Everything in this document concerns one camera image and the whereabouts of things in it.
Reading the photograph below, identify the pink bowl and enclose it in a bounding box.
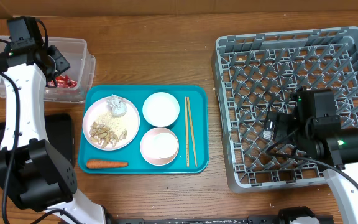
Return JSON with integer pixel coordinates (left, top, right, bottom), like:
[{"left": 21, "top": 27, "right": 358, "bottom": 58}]
[{"left": 140, "top": 128, "right": 179, "bottom": 166}]

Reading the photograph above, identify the red foil wrapper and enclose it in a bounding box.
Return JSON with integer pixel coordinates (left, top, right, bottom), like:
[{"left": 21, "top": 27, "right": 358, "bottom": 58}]
[{"left": 47, "top": 75, "right": 77, "bottom": 88}]

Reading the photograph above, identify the white bowl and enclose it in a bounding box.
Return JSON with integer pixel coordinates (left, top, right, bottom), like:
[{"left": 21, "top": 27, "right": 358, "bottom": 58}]
[{"left": 142, "top": 92, "right": 180, "bottom": 128}]

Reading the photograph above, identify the pink plate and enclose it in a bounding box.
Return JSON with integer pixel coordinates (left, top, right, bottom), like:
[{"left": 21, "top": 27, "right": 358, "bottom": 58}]
[{"left": 82, "top": 97, "right": 140, "bottom": 151}]

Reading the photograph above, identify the peanut shells pile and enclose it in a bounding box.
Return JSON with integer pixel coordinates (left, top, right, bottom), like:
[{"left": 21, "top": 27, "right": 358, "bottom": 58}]
[{"left": 89, "top": 122, "right": 127, "bottom": 149}]

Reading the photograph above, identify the black tray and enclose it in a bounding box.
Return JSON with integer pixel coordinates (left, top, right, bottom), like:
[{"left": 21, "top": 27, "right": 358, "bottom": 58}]
[{"left": 0, "top": 113, "right": 75, "bottom": 167}]

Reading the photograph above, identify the gray dish rack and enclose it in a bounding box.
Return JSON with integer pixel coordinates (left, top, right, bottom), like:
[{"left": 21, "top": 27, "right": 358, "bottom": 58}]
[{"left": 212, "top": 26, "right": 358, "bottom": 193}]

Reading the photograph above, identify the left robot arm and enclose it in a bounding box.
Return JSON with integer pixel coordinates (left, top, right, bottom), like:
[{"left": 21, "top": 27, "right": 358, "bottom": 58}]
[{"left": 0, "top": 44, "right": 114, "bottom": 223}]

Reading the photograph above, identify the orange carrot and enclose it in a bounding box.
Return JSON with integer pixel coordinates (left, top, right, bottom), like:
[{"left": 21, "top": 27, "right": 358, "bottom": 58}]
[{"left": 86, "top": 159, "right": 129, "bottom": 169}]

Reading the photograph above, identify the white tissue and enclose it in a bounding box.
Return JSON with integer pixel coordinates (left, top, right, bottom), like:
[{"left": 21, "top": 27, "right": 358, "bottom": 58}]
[{"left": 106, "top": 95, "right": 127, "bottom": 117}]

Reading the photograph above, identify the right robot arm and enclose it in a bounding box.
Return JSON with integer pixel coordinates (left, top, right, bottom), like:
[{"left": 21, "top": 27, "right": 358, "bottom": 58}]
[{"left": 263, "top": 108, "right": 358, "bottom": 223}]

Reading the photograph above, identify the teal serving tray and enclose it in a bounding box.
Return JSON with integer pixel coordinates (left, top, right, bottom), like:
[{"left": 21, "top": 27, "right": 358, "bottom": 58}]
[{"left": 78, "top": 85, "right": 209, "bottom": 174}]

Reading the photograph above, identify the clear plastic bin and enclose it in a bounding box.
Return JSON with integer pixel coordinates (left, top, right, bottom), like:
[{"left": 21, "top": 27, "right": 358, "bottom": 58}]
[{"left": 0, "top": 37, "right": 96, "bottom": 103}]

